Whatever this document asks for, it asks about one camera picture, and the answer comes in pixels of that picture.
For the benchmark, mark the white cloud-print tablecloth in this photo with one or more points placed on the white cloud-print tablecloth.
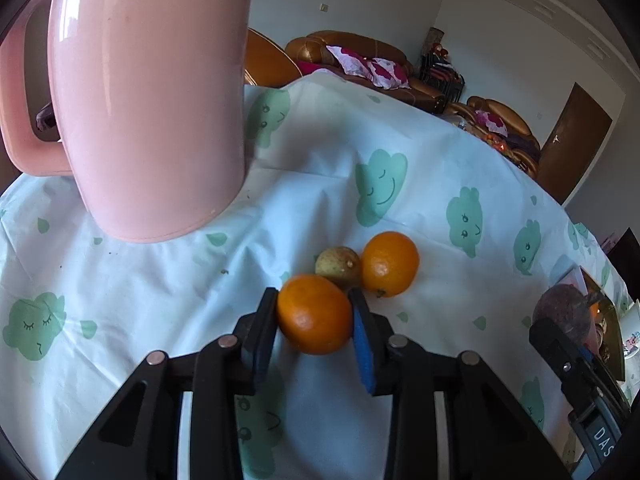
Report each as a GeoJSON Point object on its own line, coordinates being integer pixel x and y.
{"type": "Point", "coordinates": [80, 309]}

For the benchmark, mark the small orange back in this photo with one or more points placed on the small orange back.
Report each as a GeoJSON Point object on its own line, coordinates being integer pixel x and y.
{"type": "Point", "coordinates": [389, 264]}

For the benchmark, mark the purple round fruit with stem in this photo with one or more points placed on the purple round fruit with stem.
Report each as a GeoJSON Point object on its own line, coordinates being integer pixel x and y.
{"type": "Point", "coordinates": [570, 310]}

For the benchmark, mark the large orange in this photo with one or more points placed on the large orange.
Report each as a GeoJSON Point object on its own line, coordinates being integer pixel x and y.
{"type": "Point", "coordinates": [594, 310]}

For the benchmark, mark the brown leather armchair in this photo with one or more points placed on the brown leather armchair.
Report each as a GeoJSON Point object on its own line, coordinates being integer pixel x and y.
{"type": "Point", "coordinates": [266, 64]}

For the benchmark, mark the black television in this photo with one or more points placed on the black television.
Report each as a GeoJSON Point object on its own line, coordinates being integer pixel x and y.
{"type": "Point", "coordinates": [625, 257]}

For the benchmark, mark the white cartoon mug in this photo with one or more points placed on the white cartoon mug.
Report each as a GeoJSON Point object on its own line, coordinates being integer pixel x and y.
{"type": "Point", "coordinates": [630, 330]}

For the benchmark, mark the small orange front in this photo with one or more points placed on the small orange front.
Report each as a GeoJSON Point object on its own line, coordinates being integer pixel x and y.
{"type": "Point", "coordinates": [314, 315]}

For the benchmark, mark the brown leather sofa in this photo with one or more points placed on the brown leather sofa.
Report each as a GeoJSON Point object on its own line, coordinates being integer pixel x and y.
{"type": "Point", "coordinates": [520, 147]}
{"type": "Point", "coordinates": [310, 54]}

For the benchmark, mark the pink cardboard snack box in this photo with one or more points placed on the pink cardboard snack box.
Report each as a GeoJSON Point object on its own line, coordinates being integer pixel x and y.
{"type": "Point", "coordinates": [607, 324]}

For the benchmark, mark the brown wooden door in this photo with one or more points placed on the brown wooden door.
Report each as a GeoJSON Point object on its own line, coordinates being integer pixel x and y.
{"type": "Point", "coordinates": [572, 145]}

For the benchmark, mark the pink floral cushion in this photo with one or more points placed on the pink floral cushion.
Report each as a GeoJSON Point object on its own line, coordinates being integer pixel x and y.
{"type": "Point", "coordinates": [382, 73]}

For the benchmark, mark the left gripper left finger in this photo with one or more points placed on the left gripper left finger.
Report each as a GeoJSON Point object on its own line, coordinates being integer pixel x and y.
{"type": "Point", "coordinates": [136, 436]}

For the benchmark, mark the small orange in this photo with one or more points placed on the small orange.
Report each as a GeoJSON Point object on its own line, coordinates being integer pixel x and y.
{"type": "Point", "coordinates": [314, 315]}
{"type": "Point", "coordinates": [389, 264]}

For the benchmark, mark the dark shelf with red items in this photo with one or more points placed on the dark shelf with red items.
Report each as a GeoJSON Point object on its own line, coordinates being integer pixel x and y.
{"type": "Point", "coordinates": [436, 69]}

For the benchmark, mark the small yellowish longan fruit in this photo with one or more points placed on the small yellowish longan fruit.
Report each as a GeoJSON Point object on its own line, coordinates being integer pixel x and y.
{"type": "Point", "coordinates": [340, 265]}

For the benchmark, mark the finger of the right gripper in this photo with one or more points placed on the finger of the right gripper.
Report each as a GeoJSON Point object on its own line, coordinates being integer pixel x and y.
{"type": "Point", "coordinates": [560, 349]}

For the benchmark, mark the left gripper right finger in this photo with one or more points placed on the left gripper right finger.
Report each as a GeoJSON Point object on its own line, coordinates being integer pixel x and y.
{"type": "Point", "coordinates": [452, 416]}

